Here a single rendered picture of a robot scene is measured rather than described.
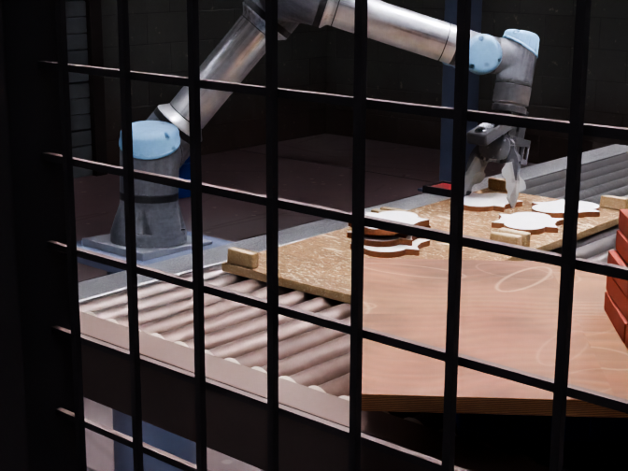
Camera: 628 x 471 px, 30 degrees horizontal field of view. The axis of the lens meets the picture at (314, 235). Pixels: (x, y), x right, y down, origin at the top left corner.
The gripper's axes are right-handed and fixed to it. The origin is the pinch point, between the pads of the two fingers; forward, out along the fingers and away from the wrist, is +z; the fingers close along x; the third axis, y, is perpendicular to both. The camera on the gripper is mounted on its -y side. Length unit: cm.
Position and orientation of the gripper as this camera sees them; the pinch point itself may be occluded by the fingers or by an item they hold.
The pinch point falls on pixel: (487, 200)
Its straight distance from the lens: 244.1
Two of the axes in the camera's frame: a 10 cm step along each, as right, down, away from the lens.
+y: 6.3, 0.7, 7.8
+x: -7.6, -1.7, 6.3
